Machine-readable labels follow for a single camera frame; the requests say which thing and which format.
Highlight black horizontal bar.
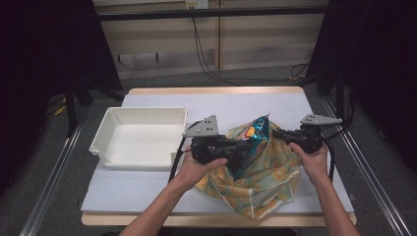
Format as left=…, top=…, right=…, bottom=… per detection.
left=96, top=5, right=329, bottom=23

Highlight orange print cloth bag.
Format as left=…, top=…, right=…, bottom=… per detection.
left=195, top=121, right=303, bottom=220

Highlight blue snack packet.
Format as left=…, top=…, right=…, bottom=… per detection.
left=229, top=113, right=271, bottom=180

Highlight black floor cables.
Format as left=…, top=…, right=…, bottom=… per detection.
left=328, top=92, right=357, bottom=143

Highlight small yellow object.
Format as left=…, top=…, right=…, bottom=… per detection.
left=53, top=103, right=68, bottom=117

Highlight white wall outlet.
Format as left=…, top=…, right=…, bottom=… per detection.
left=185, top=0, right=209, bottom=10

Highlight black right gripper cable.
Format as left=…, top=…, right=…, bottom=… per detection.
left=323, top=126, right=337, bottom=183

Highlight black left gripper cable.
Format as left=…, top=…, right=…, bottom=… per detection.
left=167, top=120, right=202, bottom=184

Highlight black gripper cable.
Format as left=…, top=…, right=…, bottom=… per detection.
left=167, top=120, right=202, bottom=184
left=323, top=126, right=337, bottom=183

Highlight long black wall cable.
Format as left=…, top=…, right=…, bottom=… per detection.
left=191, top=18, right=311, bottom=87

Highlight black stand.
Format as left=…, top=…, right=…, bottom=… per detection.
left=63, top=80, right=81, bottom=138

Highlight black curtain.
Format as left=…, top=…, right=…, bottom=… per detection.
left=0, top=0, right=123, bottom=198
left=306, top=0, right=417, bottom=173

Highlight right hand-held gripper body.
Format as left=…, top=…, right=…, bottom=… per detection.
left=288, top=113, right=343, bottom=154

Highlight metal floor rail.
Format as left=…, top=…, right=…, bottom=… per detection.
left=322, top=97, right=413, bottom=236
left=19, top=119, right=87, bottom=236

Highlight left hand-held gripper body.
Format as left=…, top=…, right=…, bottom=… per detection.
left=182, top=114, right=239, bottom=165

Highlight pale grey table mat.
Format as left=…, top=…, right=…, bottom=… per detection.
left=81, top=92, right=355, bottom=215

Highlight person's right hand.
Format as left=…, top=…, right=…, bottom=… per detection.
left=288, top=141, right=328, bottom=187

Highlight white plastic bin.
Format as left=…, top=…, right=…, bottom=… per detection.
left=89, top=106, right=189, bottom=170

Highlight person's left hand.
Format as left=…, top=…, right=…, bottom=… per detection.
left=175, top=148, right=229, bottom=192

